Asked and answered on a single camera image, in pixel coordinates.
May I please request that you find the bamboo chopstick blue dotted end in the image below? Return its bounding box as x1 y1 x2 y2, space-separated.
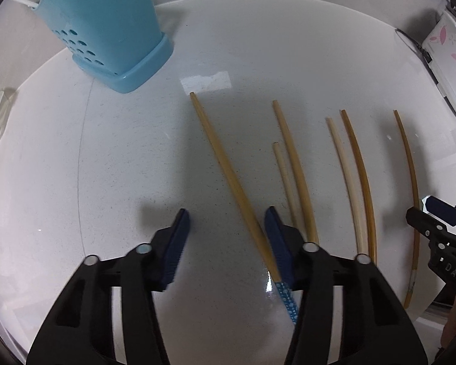
189 91 300 325

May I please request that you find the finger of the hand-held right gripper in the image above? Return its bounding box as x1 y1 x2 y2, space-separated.
406 207 448 238
422 196 456 232

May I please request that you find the blue plastic utensil holder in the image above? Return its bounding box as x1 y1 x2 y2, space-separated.
36 0 173 94

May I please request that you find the pale bamboo chopstick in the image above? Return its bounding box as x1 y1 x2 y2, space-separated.
325 117 366 255

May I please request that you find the black power cable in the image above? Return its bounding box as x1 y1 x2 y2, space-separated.
394 28 453 103

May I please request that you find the brown bamboo chopstick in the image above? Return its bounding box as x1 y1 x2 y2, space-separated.
393 109 421 308
340 109 378 265
271 99 320 245

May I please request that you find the white floral rice cooker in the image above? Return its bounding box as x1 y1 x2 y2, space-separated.
421 8 456 122

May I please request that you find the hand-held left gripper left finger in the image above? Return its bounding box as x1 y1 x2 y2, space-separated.
26 208 191 365

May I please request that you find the bamboo chopstick translucent end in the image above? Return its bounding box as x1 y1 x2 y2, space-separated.
272 142 300 231

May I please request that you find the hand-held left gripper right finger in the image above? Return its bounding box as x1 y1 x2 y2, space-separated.
265 206 428 365

